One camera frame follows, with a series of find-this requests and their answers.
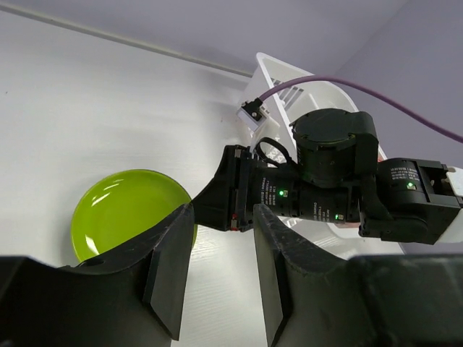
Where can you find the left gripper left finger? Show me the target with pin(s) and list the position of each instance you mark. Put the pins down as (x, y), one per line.
(131, 295)

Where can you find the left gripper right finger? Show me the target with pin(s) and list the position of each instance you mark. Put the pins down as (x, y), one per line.
(311, 297)

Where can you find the white plastic dish rack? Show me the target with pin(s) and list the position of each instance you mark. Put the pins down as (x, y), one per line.
(333, 143)

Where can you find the lime green plate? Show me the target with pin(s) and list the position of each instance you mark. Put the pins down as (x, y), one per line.
(121, 206)

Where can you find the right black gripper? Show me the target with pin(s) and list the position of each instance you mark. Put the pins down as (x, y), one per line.
(241, 182)

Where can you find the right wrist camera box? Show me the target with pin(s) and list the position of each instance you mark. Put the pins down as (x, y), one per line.
(257, 115)

